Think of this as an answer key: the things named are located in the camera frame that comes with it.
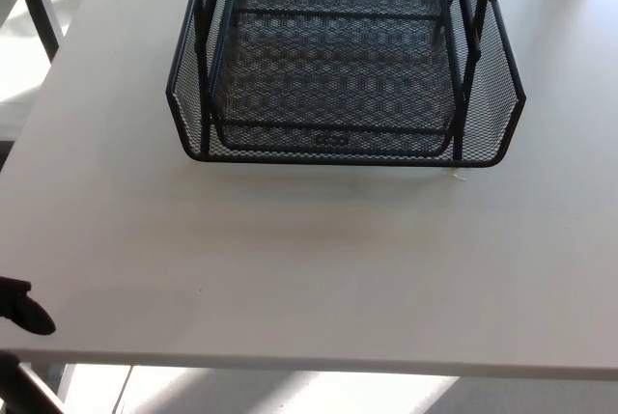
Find white desk leg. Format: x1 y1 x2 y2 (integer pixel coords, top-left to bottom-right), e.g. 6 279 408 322
54 364 78 406

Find black mesh sliding tray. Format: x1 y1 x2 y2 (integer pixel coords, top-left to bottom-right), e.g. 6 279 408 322
165 0 527 168

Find black mesh tray with label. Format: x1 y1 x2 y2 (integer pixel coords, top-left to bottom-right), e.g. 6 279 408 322
210 0 458 154

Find dark brown metal bar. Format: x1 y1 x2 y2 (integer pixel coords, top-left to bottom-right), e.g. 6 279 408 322
0 349 67 414

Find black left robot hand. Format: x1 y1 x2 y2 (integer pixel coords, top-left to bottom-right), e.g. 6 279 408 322
0 276 57 337

